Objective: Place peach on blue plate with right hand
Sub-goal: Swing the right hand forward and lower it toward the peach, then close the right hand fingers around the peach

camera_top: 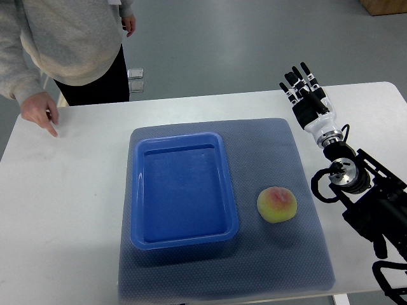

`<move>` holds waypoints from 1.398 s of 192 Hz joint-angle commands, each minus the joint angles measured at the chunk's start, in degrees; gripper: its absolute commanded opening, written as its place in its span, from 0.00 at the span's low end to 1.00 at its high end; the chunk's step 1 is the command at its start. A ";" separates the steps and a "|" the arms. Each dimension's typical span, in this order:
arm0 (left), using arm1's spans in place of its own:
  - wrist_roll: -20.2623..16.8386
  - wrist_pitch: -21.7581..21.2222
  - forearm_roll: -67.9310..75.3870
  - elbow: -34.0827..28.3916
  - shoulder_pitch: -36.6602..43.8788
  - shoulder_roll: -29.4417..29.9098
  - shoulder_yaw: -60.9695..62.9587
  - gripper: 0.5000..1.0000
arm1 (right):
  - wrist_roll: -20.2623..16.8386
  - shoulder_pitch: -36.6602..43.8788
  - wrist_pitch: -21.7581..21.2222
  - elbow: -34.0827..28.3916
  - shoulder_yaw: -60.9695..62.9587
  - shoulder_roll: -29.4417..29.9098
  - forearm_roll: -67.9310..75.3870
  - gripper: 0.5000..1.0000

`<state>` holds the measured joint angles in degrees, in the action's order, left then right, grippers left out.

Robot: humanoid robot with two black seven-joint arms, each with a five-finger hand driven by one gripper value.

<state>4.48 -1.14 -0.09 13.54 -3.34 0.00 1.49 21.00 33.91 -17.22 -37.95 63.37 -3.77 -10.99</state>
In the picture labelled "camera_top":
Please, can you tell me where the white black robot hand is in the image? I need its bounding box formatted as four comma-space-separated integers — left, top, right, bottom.
279, 62, 346, 148

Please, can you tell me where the person's right hand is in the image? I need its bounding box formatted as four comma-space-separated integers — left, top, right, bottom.
20, 92, 59, 137

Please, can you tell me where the person's left hand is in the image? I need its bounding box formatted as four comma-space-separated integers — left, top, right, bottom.
121, 15, 136, 37

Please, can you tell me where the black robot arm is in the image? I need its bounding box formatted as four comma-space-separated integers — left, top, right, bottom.
311, 125, 406, 304

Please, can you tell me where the grey sweatshirt forearm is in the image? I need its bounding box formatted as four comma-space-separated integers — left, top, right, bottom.
1, 1, 44, 104

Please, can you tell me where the upper metal floor plate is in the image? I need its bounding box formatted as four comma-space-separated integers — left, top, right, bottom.
127, 68, 144, 79

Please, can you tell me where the metal floor plate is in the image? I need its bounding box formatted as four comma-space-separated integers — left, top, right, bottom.
127, 68, 144, 79
128, 81, 144, 93

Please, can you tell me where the lower metal floor plate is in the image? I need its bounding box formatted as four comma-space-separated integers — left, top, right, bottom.
128, 81, 144, 93

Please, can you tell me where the yellow pink peach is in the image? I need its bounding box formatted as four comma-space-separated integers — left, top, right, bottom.
257, 186, 298, 224

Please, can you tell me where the person torso grey sweatshirt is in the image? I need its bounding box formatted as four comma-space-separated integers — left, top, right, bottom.
0, 0, 135, 107

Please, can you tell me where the brown wooden box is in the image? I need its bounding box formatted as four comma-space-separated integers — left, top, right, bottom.
359, 0, 407, 17

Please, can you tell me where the grey blue mesh mat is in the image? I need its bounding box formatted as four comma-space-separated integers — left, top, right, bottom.
118, 118, 335, 304

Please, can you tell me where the blue plastic tray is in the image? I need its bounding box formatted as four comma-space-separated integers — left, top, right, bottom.
130, 132, 239, 251

